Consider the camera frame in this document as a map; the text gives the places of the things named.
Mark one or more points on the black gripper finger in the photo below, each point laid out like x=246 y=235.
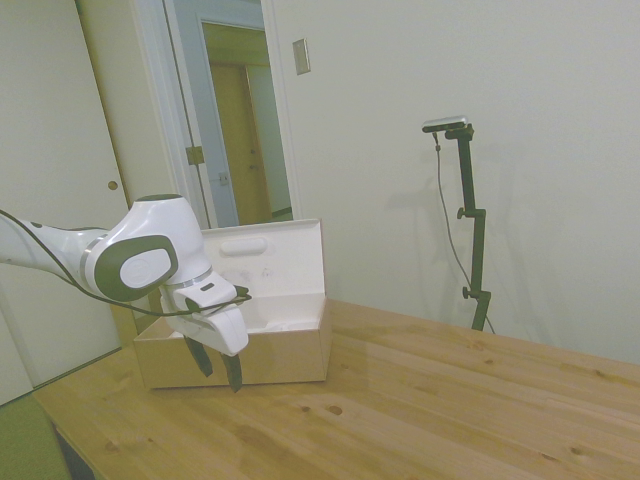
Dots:
x=200 y=357
x=232 y=372

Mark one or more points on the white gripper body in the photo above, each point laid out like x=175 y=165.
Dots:
x=220 y=325

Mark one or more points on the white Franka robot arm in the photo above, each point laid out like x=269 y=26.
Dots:
x=150 y=235

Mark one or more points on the white cardboard box with lid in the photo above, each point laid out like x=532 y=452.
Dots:
x=280 y=320

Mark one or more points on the white door with hinge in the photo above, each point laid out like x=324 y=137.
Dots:
x=200 y=130

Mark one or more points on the white sliding closet door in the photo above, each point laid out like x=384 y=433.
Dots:
x=55 y=175

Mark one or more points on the black camera stand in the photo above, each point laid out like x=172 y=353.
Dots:
x=472 y=225

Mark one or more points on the wall switch plate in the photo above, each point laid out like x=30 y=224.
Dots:
x=301 y=56

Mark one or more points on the grey exterior camera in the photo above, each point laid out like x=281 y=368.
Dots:
x=446 y=123

